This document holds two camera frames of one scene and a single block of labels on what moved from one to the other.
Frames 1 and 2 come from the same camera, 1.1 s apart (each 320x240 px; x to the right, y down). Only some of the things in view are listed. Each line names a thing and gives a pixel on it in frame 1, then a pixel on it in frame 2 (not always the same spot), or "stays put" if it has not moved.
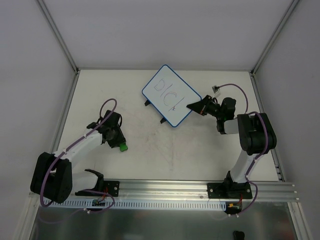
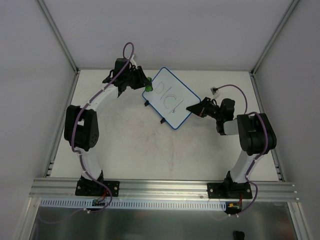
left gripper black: (119, 139) to (138, 77)
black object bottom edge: (238, 235) stays put
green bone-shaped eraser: (123, 147) to (149, 88)
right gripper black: (205, 106) stays put
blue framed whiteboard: (170, 95) stays put
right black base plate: (230, 190) stays put
